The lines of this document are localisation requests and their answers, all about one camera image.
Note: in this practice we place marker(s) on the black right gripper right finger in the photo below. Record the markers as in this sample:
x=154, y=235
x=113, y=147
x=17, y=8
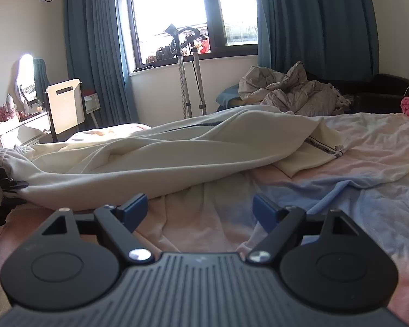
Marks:
x=325, y=261

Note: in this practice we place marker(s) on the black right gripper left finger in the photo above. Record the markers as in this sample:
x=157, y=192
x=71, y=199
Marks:
x=74, y=259

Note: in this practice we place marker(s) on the cream white zip jacket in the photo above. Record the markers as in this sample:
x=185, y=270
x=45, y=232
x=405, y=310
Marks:
x=169, y=158

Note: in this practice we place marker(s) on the white desk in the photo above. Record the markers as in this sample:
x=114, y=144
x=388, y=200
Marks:
x=27, y=132

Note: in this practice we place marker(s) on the white side shelf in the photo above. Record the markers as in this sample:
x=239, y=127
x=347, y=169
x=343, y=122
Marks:
x=92, y=104

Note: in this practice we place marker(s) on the white black chair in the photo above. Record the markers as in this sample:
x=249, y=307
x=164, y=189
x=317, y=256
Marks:
x=65, y=106

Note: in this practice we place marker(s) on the black armchair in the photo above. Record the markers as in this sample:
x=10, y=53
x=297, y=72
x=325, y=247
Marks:
x=380, y=94

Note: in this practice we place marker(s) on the beige quilted down jacket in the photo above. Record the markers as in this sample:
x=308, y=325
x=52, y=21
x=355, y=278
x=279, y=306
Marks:
x=291, y=91

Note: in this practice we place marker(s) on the vanity mirror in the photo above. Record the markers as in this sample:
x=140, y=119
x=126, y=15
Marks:
x=31, y=83

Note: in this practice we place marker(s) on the teal cloth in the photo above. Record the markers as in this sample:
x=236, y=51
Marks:
x=229, y=98

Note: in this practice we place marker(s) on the left teal curtain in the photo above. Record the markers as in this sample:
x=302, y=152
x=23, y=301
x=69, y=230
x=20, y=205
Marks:
x=95, y=54

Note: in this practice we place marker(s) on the teal curtain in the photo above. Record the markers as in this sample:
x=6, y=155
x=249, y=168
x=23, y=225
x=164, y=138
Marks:
x=95, y=54
x=334, y=39

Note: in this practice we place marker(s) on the right teal curtain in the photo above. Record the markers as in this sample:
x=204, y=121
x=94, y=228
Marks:
x=334, y=39

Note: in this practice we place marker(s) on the dark framed window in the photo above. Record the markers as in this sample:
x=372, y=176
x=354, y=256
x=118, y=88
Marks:
x=228, y=28

